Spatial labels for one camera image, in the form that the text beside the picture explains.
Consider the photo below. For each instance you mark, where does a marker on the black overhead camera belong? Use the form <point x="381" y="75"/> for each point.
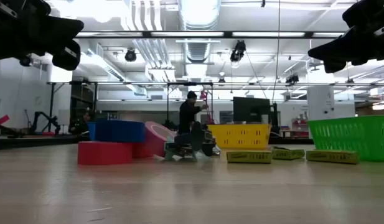
<point x="238" y="51"/>

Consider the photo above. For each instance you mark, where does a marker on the teal staple remover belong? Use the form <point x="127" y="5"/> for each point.
<point x="170" y="154"/>

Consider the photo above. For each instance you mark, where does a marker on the black overhead station frame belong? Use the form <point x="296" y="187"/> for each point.
<point x="227" y="34"/>

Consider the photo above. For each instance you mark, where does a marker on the pink tape roll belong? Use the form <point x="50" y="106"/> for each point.
<point x="151" y="143"/>

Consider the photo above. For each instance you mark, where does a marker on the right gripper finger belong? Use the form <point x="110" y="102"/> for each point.
<point x="338" y="49"/>
<point x="335" y="66"/>

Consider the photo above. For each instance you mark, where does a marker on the green plastic basket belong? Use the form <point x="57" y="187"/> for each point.
<point x="350" y="137"/>

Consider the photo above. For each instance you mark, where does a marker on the yellow-green staple box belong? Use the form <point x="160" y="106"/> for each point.
<point x="249" y="157"/>
<point x="288" y="153"/>
<point x="331" y="157"/>

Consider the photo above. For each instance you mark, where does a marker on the red tape roll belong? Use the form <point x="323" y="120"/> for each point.
<point x="104" y="153"/>

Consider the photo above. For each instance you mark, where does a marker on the person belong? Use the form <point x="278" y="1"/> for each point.
<point x="187" y="115"/>
<point x="79" y="126"/>

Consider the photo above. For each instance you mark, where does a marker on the yellow plastic basket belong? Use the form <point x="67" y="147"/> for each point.
<point x="241" y="137"/>

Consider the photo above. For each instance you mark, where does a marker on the black idle robot arm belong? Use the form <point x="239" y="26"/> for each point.
<point x="44" y="119"/>

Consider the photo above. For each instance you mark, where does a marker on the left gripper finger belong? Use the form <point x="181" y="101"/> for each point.
<point x="67" y="56"/>
<point x="62" y="31"/>

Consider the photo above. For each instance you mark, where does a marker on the black metal gantry frame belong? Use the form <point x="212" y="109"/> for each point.
<point x="51" y="102"/>

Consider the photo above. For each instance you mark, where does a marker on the blue tape roll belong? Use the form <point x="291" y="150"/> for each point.
<point x="120" y="131"/>

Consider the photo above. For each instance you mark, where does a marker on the blue plastic basket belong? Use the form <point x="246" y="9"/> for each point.
<point x="91" y="130"/>

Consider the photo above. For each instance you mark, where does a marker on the black computer monitor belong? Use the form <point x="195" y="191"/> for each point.
<point x="251" y="109"/>

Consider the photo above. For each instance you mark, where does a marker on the black table frame rail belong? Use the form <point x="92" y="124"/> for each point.
<point x="30" y="142"/>

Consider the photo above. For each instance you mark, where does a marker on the black ceiling spotlight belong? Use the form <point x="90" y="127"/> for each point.
<point x="130" y="55"/>
<point x="25" y="60"/>

